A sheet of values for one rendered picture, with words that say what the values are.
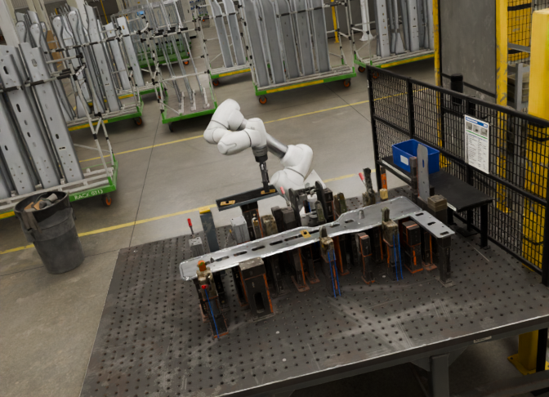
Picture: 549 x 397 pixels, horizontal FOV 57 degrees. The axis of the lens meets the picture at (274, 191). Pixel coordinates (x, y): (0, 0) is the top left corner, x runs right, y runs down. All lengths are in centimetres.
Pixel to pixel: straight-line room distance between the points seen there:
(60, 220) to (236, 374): 305
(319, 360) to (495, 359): 136
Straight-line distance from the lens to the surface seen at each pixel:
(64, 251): 525
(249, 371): 247
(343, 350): 247
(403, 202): 300
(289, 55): 982
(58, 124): 665
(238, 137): 274
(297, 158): 344
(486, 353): 349
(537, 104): 260
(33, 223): 508
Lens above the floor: 239
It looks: 24 degrees down
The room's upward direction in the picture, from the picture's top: 11 degrees counter-clockwise
